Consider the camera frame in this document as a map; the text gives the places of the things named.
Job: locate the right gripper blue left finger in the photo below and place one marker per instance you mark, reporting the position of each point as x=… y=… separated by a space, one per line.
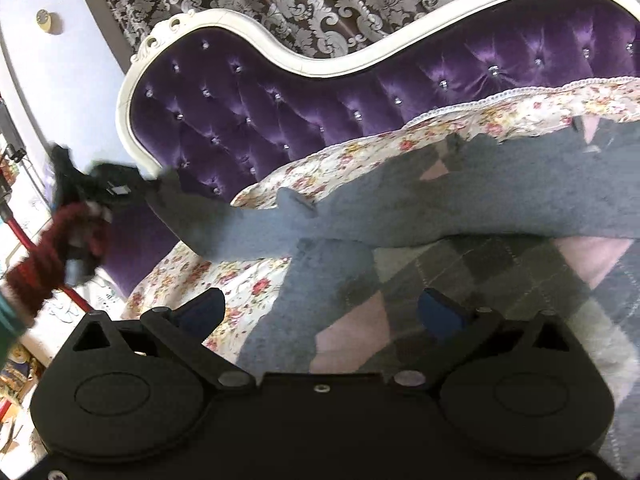
x=182 y=332

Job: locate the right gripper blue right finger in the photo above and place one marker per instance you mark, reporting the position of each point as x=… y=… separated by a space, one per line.
x=458 y=335

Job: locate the grey argyle knit sweater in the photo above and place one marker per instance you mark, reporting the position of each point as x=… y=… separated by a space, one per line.
x=518 y=226

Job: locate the left hand red knit sleeve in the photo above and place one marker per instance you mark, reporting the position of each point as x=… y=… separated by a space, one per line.
x=32 y=281

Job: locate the floral bedspread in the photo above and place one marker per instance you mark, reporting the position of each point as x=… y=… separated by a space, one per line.
x=251 y=286

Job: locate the red vacuum cleaner pole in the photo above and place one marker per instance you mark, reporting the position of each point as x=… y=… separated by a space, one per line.
x=15 y=151

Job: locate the purple tufted white-framed headboard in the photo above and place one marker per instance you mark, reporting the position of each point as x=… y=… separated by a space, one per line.
x=216 y=96

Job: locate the round gold wall knob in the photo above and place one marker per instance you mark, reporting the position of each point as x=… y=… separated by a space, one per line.
x=49 y=22

